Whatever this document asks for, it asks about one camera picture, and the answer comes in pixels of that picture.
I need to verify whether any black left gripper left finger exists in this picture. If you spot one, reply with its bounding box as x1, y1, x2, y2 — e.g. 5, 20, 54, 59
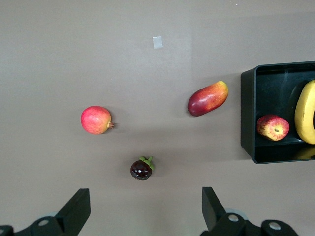
14, 188, 91, 236

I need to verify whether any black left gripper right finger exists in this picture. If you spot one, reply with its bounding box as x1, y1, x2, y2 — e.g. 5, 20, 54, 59
200, 186, 298, 236

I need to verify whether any black plastic box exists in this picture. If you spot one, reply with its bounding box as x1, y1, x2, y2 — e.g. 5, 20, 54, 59
240, 60, 315, 165

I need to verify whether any red yellow apple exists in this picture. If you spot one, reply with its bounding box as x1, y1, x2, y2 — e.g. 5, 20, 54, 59
256, 114, 290, 142

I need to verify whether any yellow banana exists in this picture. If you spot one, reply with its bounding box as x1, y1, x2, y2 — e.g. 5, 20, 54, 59
294, 79, 315, 145

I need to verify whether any dark purple mangosteen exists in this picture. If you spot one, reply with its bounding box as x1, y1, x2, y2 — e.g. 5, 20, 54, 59
130, 156, 155, 181

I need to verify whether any red round pomegranate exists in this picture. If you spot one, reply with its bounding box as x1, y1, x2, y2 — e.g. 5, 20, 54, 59
80, 105, 116, 135

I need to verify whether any red yellow mango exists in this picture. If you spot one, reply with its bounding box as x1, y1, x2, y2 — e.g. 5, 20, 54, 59
187, 80, 229, 117

